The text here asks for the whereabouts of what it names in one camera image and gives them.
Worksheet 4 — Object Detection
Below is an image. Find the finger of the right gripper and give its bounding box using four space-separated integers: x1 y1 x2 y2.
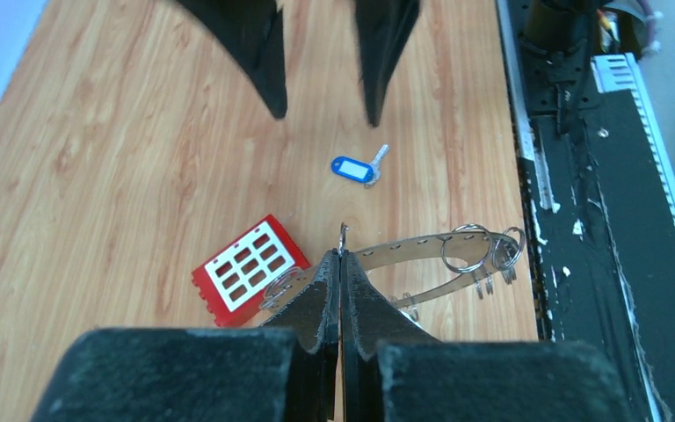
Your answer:
354 0 421 127
178 0 287 120

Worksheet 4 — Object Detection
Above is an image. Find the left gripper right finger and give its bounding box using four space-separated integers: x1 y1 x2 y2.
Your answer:
340 252 634 421

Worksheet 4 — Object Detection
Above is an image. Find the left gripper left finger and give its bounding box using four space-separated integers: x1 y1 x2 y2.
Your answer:
32 251 340 421

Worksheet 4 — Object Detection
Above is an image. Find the blue key tag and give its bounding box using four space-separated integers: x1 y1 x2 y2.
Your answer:
330 144 390 188

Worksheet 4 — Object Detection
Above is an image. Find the grey metal keyring disc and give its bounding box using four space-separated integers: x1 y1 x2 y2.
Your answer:
245 224 537 338

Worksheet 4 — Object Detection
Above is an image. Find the red window toy block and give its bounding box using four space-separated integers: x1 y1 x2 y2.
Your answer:
192 215 310 328

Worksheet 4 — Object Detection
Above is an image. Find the white slotted cable duct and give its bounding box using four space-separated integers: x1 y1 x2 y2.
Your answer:
591 52 675 333

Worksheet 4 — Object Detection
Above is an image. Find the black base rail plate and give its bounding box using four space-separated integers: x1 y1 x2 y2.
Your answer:
497 1 675 421

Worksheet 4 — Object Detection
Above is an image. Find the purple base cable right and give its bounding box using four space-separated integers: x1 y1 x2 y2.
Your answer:
599 0 664 56

